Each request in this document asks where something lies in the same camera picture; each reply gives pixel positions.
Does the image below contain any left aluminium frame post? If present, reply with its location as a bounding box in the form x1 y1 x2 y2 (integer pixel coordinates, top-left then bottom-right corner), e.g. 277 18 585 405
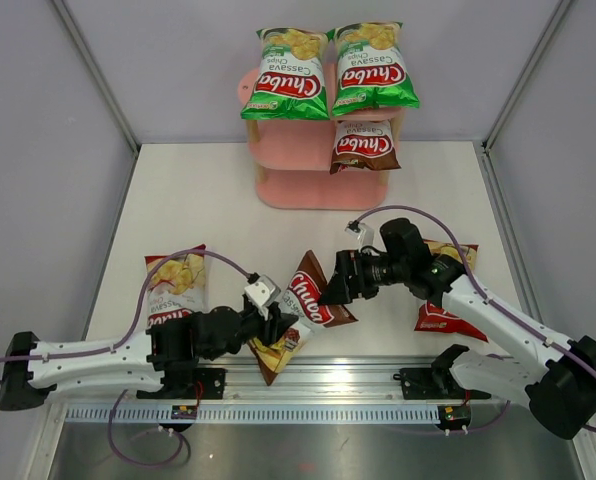
48 0 141 158

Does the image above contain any aluminium frame post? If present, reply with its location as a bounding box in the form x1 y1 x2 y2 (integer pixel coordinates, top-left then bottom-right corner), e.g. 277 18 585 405
481 0 576 154
48 0 141 158

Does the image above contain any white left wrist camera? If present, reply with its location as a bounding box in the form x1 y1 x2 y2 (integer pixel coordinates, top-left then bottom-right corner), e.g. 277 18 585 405
244 273 280 321

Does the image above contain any pink three-tier wooden shelf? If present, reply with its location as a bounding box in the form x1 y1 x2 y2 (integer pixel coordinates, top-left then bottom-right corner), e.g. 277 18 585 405
236 66 405 211

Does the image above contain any red chuba chips bag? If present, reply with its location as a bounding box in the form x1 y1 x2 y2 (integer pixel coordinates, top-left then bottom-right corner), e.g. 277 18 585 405
412 238 490 344
146 254 207 328

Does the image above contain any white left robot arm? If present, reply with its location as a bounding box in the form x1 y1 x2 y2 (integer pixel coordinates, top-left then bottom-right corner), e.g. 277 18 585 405
0 301 298 411

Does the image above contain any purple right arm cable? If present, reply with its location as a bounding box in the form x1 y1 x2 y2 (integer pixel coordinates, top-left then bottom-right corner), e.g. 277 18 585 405
357 203 596 434

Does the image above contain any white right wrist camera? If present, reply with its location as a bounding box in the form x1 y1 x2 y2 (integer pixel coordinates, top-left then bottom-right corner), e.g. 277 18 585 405
345 220 374 250

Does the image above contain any brown Chuba barbeque chips bag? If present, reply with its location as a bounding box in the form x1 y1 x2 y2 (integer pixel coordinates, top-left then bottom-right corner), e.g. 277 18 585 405
329 120 401 174

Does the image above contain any white slotted cable duct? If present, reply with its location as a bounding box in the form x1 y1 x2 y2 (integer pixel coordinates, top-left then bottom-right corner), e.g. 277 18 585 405
65 403 474 425

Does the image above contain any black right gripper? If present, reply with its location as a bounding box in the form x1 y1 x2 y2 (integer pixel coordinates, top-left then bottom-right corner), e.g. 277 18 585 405
318 248 409 305

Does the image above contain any green Chuba chips bag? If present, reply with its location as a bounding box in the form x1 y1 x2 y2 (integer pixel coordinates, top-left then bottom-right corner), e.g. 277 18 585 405
327 21 420 116
241 27 329 121

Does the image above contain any right aluminium frame post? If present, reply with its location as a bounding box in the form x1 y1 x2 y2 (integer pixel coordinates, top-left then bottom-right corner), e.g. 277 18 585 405
481 0 576 154

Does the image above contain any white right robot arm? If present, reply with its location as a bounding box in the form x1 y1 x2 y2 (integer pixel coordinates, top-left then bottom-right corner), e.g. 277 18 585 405
319 218 596 440

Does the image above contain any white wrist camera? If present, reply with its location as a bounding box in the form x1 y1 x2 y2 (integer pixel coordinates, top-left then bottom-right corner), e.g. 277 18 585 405
345 220 374 250
244 273 280 321

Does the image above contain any aluminium mounting rail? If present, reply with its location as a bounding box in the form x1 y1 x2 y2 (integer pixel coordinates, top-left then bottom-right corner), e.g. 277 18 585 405
47 353 509 407

